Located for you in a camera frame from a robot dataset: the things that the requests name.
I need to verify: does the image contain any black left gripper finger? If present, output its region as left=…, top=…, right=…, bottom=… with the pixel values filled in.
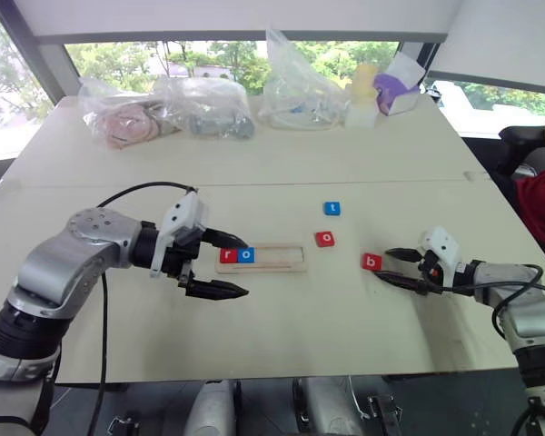
left=202, top=228, right=248, bottom=251
left=184, top=279, right=251, bottom=302

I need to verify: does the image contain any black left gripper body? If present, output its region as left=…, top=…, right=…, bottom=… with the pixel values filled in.
left=162, top=225, right=209, bottom=292

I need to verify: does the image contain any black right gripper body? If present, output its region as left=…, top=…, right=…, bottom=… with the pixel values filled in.
left=418, top=249, right=443, bottom=292

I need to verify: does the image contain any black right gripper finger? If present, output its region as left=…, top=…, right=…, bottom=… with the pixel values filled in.
left=375, top=270, right=431, bottom=297
left=384, top=247, right=424, bottom=263

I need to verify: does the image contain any wooden letter tray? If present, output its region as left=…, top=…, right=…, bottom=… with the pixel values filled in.
left=214, top=243, right=309, bottom=275

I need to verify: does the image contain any grey rounded robot leg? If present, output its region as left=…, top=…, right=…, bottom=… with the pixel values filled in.
left=183, top=378, right=238, bottom=436
left=292, top=375, right=365, bottom=436

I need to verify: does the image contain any person in red shirt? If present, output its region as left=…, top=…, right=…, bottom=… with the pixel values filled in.
left=513, top=114, right=545, bottom=276

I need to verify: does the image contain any plastic bag with grey items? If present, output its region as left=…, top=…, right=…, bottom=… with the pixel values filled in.
left=156, top=74, right=257, bottom=142

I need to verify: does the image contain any metal latch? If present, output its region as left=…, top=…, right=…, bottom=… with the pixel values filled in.
left=105, top=413, right=141, bottom=436
left=366, top=393, right=404, bottom=433

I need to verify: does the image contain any plastic bag with pink items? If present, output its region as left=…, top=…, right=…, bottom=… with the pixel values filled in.
left=77, top=75, right=183, bottom=152

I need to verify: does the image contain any black chair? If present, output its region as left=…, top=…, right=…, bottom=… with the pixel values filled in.
left=497, top=124, right=545, bottom=179

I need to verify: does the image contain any yellow and white foam item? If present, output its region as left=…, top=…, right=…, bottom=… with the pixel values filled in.
left=343, top=63, right=380, bottom=131

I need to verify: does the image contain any purple and white carton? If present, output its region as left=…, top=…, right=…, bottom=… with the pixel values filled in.
left=372, top=51, right=427, bottom=117

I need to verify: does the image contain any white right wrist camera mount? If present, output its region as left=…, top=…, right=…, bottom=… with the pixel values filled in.
left=416, top=226, right=462, bottom=290

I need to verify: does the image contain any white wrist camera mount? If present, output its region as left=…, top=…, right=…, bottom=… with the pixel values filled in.
left=149, top=190, right=210, bottom=279
left=416, top=226, right=462, bottom=290

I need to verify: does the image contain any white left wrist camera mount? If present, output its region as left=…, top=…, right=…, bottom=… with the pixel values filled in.
left=149, top=190, right=210, bottom=279

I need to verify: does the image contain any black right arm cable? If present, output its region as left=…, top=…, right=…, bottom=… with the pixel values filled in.
left=429, top=264, right=545, bottom=340

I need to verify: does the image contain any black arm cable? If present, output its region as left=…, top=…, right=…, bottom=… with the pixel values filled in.
left=429, top=264, right=545, bottom=340
left=84, top=181, right=199, bottom=436

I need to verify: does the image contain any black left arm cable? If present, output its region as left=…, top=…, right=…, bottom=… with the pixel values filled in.
left=84, top=181, right=199, bottom=436

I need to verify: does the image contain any clear bag with white cables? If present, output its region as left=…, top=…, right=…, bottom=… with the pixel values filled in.
left=257, top=27, right=352, bottom=134

